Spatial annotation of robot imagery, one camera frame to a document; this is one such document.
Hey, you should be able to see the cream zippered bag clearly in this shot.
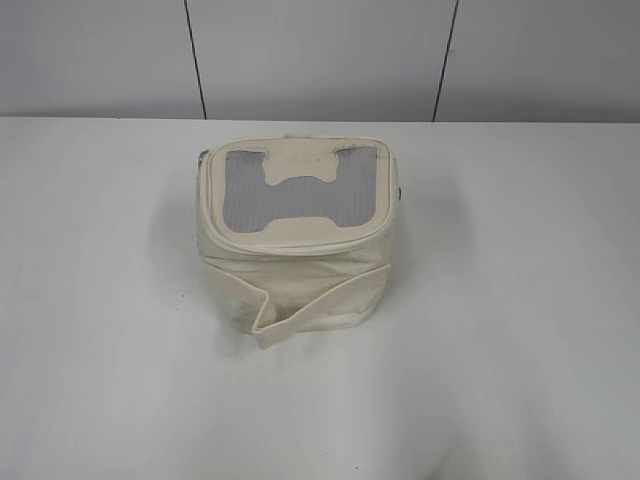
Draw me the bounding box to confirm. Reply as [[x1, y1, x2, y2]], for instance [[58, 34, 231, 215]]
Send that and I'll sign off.
[[195, 137, 401, 348]]

